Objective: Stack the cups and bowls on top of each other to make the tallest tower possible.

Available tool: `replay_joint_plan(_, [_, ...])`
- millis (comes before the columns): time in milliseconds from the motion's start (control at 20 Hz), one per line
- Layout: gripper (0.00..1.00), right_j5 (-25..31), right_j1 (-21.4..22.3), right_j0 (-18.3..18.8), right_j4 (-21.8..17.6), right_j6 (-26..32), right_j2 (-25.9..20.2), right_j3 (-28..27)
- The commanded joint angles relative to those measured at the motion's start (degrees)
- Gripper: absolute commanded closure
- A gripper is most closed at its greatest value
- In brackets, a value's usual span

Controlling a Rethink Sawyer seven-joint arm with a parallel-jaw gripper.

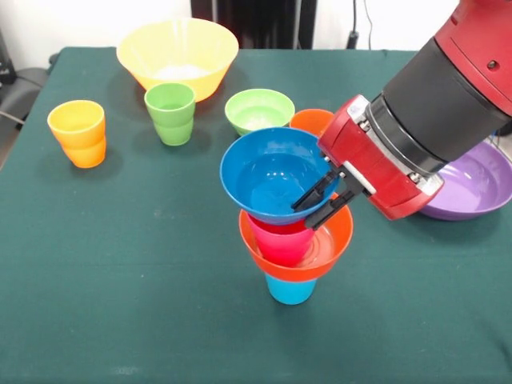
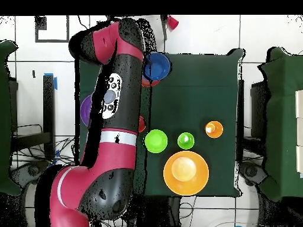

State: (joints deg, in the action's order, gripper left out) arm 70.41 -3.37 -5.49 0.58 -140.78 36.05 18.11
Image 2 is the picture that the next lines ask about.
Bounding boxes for green cloth side table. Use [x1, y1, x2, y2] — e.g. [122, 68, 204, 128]
[0, 40, 22, 197]
[257, 47, 303, 202]

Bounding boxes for short black beam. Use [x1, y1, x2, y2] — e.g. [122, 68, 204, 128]
[11, 131, 51, 152]

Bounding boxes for gray black machine base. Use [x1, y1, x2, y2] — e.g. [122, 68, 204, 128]
[238, 160, 268, 187]
[10, 160, 50, 187]

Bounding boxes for black stand leg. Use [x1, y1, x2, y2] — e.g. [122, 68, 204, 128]
[160, 15, 169, 41]

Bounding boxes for black square frame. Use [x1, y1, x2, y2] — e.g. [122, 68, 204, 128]
[34, 15, 70, 43]

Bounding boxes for purple bowl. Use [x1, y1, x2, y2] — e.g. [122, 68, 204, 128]
[79, 94, 93, 127]

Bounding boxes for orange bowl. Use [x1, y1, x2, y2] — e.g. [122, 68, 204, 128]
[141, 77, 162, 88]

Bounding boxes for large yellow bowl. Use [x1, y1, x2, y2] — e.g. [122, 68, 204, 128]
[163, 150, 210, 196]

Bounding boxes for yellow cup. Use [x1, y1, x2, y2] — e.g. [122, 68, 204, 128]
[204, 121, 224, 139]

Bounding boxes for green bowl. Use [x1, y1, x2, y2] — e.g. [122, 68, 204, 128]
[144, 129, 169, 154]

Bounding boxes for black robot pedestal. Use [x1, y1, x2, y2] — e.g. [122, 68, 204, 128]
[132, 195, 182, 227]

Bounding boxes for dark green tablecloth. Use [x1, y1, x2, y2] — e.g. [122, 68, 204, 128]
[74, 46, 246, 197]

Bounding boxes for green cup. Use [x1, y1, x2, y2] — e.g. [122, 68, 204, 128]
[177, 132, 196, 150]

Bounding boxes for blue bowl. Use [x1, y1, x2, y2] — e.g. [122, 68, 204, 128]
[141, 52, 172, 82]

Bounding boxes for red cup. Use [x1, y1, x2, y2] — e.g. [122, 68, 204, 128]
[167, 15, 180, 31]

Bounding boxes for thin black bar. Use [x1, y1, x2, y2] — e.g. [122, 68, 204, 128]
[237, 79, 245, 164]

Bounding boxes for long black beam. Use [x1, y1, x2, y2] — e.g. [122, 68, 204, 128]
[43, 74, 56, 160]

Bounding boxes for white boxes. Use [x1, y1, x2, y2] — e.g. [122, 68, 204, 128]
[294, 89, 303, 178]

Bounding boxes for orange cup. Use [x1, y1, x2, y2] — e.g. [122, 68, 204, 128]
[138, 115, 147, 133]

